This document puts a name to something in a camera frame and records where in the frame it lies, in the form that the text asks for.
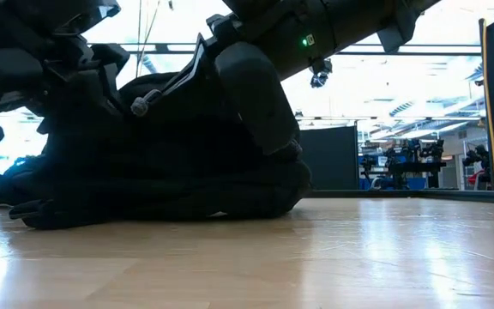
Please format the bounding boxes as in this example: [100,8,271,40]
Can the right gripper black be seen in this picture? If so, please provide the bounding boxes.
[146,12,302,156]

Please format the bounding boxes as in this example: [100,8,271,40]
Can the black backpack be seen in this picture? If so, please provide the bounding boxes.
[9,71,313,231]

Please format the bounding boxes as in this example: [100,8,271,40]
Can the black room divider panel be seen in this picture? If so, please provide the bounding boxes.
[298,124,360,192]

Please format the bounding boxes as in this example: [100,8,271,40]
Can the distant black robot station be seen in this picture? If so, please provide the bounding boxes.
[358,137,449,191]

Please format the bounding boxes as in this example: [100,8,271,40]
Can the distant robot arms with red part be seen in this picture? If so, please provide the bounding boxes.
[462,144,491,191]

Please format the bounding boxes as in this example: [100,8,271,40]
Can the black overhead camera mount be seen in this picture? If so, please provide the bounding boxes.
[308,58,334,90]

